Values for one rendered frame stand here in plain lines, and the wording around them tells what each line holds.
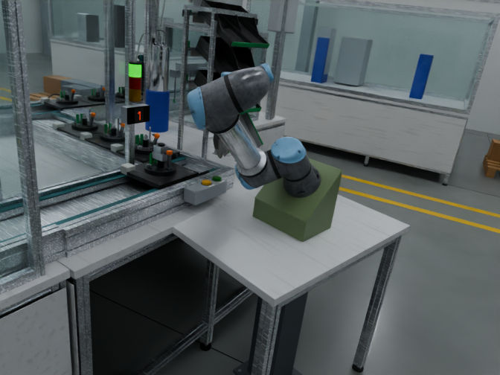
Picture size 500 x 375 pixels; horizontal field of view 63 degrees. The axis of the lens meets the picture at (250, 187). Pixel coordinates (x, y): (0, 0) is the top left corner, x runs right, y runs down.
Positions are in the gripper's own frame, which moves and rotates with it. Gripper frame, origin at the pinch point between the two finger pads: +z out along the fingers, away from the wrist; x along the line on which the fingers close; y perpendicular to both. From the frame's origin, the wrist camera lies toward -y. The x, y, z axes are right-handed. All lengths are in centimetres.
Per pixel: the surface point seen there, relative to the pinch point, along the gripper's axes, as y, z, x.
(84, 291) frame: 5, 31, -72
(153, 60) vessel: -98, -26, 53
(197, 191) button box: 4.2, 10.9, -18.1
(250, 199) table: 11.5, 21.1, 11.5
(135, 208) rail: -2.4, 12.3, -44.8
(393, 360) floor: 85, 107, 60
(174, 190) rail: -2.4, 10.9, -24.5
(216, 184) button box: 4.3, 11.0, -5.5
